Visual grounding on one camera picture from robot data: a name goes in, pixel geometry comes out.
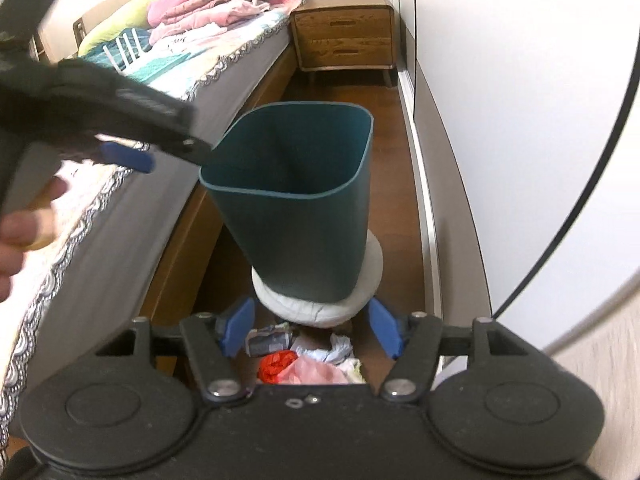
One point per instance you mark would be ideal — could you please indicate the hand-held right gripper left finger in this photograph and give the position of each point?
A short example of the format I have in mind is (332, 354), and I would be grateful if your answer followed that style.
(239, 327)

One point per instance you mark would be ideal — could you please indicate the black curved hoop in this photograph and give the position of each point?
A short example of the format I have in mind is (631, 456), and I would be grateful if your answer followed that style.
(575, 225)

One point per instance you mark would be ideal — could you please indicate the person's left hand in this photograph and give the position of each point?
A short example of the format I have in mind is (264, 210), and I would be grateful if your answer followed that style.
(15, 235)

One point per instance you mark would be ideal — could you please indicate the pink quilt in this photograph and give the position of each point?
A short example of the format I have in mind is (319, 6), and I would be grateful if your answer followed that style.
(200, 10)

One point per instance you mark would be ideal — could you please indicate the dark green trash bin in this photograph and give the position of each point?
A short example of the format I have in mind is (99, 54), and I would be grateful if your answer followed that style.
(300, 240)

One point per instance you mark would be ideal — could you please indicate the red plastic snack bag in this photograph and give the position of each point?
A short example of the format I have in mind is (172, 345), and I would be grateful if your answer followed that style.
(276, 364)

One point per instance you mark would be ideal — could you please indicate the pink plastic bag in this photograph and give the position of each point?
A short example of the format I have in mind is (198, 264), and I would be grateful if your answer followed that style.
(317, 372)

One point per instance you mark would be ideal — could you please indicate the wooden nightstand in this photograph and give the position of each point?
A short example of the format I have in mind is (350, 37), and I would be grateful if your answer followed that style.
(345, 35)

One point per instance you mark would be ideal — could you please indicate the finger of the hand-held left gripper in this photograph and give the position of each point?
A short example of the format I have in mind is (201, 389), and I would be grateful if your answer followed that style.
(127, 156)
(192, 149)

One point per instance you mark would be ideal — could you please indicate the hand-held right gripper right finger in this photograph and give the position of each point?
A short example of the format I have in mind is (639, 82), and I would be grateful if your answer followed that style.
(385, 329)

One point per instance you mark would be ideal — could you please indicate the wooden bed with grey mattress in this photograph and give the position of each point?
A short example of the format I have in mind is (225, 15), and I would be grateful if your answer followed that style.
(125, 240)

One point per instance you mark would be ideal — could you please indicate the grey crumpled packet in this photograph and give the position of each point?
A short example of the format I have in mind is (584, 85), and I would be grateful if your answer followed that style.
(267, 342)

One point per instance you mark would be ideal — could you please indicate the crumpled white tissue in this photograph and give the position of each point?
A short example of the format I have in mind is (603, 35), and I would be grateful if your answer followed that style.
(340, 349)

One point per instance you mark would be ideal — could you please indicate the green pillow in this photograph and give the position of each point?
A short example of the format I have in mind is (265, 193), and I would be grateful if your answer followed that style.
(115, 22)

